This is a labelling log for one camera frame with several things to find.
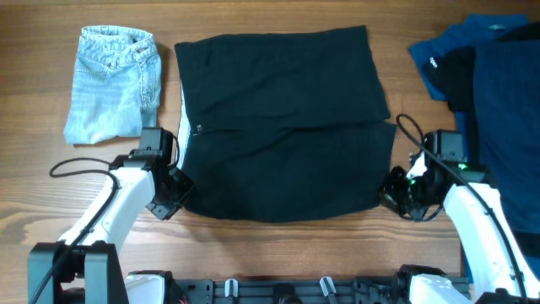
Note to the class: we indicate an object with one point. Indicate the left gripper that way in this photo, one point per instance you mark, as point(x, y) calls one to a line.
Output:
point(186, 187)

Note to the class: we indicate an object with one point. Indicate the blue polo shirt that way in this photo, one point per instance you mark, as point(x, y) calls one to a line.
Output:
point(468, 124)

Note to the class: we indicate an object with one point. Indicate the black t-shirt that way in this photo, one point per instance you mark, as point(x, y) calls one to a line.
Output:
point(446, 63)

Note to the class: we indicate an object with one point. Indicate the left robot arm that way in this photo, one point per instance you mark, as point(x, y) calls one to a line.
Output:
point(83, 265)

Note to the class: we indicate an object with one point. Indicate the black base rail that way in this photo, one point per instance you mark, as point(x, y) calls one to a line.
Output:
point(291, 291)

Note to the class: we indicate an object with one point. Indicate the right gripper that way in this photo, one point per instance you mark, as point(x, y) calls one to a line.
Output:
point(387, 190)

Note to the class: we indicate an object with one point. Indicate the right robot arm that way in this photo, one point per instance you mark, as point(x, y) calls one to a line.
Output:
point(441, 180)

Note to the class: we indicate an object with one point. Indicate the black shorts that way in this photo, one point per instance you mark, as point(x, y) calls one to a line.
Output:
point(284, 127)

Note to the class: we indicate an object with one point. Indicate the dark navy shirt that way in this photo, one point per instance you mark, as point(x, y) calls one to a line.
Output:
point(506, 99)

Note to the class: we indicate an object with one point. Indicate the folded light blue jeans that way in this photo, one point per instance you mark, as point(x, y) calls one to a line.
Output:
point(116, 85)

